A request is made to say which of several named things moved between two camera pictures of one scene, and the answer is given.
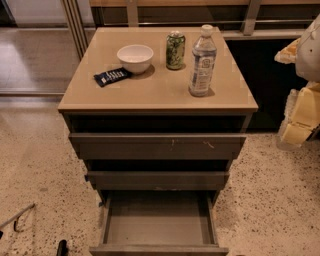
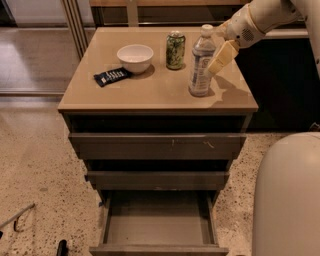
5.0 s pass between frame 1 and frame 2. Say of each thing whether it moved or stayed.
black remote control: stayed
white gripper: moved
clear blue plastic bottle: stayed
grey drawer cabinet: stayed
